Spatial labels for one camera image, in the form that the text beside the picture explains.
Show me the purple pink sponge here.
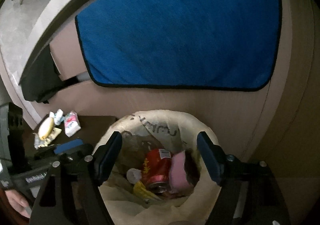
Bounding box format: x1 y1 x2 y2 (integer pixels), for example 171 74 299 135
169 151 194 194

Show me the pink white tissue pack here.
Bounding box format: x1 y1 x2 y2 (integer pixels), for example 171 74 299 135
63 111 81 138

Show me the person's left hand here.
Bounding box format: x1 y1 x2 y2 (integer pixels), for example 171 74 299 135
5 190 30 218

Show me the blue hanging towel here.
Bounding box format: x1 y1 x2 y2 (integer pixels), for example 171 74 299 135
75 0 282 92

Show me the white kitchen countertop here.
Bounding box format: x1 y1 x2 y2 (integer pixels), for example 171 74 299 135
1 0 72 128

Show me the trash bin with white liner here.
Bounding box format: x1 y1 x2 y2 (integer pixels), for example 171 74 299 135
94 110 220 224

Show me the red crushed soda can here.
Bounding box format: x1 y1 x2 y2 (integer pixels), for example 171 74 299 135
141 148 171 195

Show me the crumpled yellow grey wrapper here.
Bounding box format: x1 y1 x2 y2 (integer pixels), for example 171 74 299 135
34 127 62 150

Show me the white blue plastic bag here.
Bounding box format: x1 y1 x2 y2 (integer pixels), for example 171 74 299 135
49 109 64 126

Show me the black hanging cloth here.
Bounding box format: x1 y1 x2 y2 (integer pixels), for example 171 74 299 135
20 46 80 104

